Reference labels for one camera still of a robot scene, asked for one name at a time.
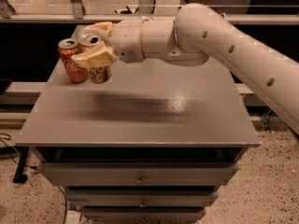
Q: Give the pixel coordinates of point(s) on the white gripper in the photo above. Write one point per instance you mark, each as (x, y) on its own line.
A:
(126, 38)

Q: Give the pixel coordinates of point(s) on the orange LaCroix can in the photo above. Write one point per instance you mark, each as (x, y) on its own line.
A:
(94, 56)

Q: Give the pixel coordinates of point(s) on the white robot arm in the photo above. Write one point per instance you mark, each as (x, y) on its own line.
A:
(196, 34)

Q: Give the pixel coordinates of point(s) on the red Coca-Cola can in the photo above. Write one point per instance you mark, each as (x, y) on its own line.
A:
(67, 48)

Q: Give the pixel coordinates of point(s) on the grey drawer cabinet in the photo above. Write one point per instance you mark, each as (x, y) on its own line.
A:
(149, 112)

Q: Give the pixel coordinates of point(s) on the top grey drawer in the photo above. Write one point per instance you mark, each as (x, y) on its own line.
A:
(137, 174)

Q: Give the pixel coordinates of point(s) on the grey drawer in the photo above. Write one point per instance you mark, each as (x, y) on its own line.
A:
(143, 214)
(137, 174)
(142, 198)

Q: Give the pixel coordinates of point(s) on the middle grey drawer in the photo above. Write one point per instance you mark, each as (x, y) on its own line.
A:
(142, 198)

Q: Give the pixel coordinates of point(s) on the black stand leg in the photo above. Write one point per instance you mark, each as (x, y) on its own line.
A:
(20, 177)

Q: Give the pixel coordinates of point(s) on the bottom grey drawer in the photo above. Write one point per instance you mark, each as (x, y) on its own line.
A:
(143, 214)

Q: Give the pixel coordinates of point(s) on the metal railing frame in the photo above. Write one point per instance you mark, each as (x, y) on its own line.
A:
(274, 12)

